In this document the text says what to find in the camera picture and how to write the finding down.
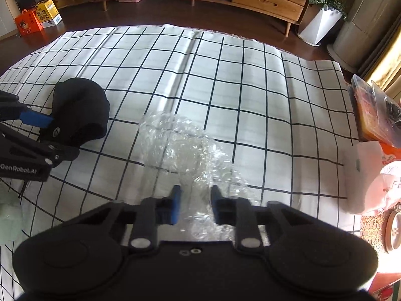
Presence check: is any stack of colourful books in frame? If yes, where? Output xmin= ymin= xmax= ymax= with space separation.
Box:
xmin=351 ymin=75 xmax=400 ymax=148

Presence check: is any mint green ceramic mug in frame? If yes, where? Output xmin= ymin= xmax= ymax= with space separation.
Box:
xmin=0 ymin=184 xmax=23 ymax=245

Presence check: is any yellow carton box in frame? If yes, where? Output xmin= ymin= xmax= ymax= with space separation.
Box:
xmin=35 ymin=0 xmax=62 ymax=28

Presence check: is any clear bubble wrap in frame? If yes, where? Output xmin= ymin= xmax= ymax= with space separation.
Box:
xmin=137 ymin=112 xmax=261 ymax=241

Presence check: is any black fabric cap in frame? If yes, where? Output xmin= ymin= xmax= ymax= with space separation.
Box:
xmin=39 ymin=78 xmax=110 ymax=147

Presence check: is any orange gift box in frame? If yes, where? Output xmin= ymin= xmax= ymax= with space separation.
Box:
xmin=14 ymin=9 xmax=43 ymax=36

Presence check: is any potted green plant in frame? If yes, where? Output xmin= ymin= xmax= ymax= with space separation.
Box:
xmin=296 ymin=0 xmax=347 ymax=47

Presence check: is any white black checked tablecloth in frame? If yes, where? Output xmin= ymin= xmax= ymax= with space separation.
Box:
xmin=0 ymin=23 xmax=361 ymax=301

